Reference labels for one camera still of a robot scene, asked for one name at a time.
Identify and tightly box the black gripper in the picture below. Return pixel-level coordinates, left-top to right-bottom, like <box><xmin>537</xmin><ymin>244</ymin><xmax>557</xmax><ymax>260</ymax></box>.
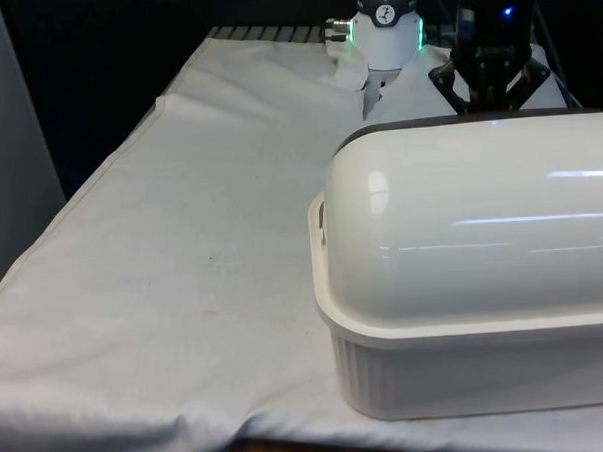
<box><xmin>424</xmin><ymin>0</ymin><xmax>553</xmax><ymax>117</ymax></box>

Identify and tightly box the rounded box lid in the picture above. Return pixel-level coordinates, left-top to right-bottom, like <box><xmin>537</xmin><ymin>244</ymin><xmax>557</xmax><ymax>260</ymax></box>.
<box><xmin>314</xmin><ymin>106</ymin><xmax>603</xmax><ymax>332</ymax></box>

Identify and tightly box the cream box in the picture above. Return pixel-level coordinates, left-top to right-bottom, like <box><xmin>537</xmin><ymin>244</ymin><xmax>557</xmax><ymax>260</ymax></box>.
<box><xmin>307</xmin><ymin>178</ymin><xmax>603</xmax><ymax>425</ymax></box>

